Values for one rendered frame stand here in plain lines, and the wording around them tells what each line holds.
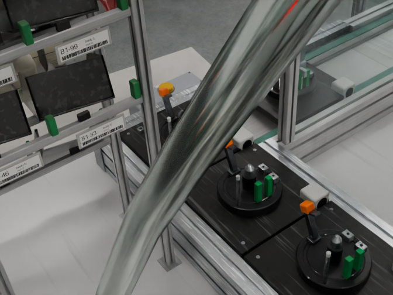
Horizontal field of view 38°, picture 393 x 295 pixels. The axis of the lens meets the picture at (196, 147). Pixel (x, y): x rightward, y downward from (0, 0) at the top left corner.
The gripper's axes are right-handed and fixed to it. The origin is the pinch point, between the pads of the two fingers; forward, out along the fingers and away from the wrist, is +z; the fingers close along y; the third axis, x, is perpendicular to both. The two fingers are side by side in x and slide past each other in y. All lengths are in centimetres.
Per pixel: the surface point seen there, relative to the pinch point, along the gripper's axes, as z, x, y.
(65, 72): -11.3, -34.3, -25.3
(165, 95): 17.9, -11.5, 4.8
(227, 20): 117, 169, 158
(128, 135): 27.0, -8.4, -5.0
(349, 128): 35, -34, 46
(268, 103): 27.4, -20.1, 29.9
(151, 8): 116, 218, 129
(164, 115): 26.9, -7.2, 6.1
